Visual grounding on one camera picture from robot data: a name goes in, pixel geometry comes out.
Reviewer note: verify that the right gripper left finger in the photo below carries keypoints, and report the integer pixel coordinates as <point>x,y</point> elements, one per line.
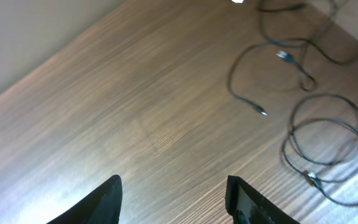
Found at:
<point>102,205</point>

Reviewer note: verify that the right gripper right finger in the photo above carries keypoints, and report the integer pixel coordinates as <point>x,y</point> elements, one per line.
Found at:
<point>247,206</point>

